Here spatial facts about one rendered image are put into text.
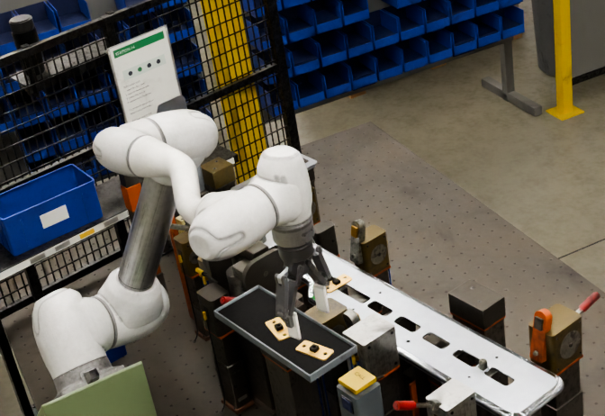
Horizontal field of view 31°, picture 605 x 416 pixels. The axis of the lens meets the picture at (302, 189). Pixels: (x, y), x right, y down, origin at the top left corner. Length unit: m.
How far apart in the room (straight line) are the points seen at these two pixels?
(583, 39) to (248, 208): 3.89
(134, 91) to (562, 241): 2.10
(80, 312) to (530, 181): 2.85
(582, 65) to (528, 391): 3.51
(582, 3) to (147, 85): 2.77
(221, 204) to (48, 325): 0.98
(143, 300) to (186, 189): 0.78
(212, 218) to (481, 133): 3.76
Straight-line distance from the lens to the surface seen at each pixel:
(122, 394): 2.96
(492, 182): 5.33
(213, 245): 2.10
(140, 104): 3.64
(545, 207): 5.11
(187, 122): 2.72
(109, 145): 2.63
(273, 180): 2.19
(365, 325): 2.62
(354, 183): 4.02
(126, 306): 3.03
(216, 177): 3.50
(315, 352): 2.47
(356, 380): 2.39
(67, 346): 2.97
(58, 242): 3.38
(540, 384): 2.59
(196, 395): 3.17
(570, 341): 2.69
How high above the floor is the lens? 2.68
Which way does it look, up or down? 29 degrees down
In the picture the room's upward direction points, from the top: 10 degrees counter-clockwise
